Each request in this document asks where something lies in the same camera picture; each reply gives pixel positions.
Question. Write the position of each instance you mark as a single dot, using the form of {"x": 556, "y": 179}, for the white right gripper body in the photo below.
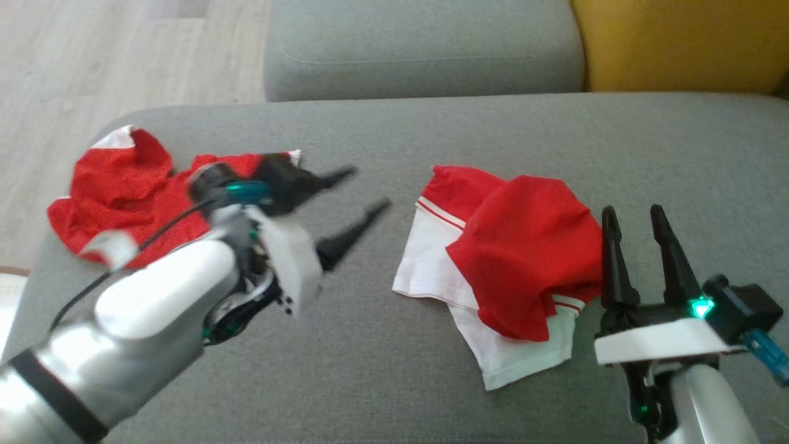
{"x": 659, "y": 342}

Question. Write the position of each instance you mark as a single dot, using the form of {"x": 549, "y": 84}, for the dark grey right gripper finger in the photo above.
{"x": 616, "y": 265}
{"x": 678, "y": 265}

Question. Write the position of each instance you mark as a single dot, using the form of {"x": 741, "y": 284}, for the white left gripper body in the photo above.
{"x": 290, "y": 265}

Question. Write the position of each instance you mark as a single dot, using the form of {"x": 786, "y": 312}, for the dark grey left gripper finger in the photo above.
{"x": 333, "y": 179}
{"x": 351, "y": 234}

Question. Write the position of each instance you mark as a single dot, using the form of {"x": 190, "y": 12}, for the red white basketball jersey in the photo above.
{"x": 524, "y": 246}

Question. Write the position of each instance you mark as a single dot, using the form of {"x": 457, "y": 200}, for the red white mesh shorts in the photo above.
{"x": 117, "y": 179}

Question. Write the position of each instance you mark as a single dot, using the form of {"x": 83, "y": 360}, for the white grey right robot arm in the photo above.
{"x": 703, "y": 407}

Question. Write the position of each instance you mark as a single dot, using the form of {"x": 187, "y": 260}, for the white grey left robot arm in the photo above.
{"x": 154, "y": 308}

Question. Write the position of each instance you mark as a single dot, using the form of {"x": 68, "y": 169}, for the grey sofa seat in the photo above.
{"x": 370, "y": 370}

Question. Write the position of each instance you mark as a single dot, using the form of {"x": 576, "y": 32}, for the yellow cushion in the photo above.
{"x": 678, "y": 43}

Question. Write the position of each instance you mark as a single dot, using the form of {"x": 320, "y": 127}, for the white laundry basket brown rim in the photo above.
{"x": 9, "y": 296}

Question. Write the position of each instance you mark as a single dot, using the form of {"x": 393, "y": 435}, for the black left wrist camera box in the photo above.
{"x": 280, "y": 179}

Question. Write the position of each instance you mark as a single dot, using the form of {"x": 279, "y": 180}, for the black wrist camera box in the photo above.
{"x": 749, "y": 308}
{"x": 280, "y": 179}

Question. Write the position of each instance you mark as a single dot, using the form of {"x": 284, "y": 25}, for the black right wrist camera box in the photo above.
{"x": 749, "y": 308}

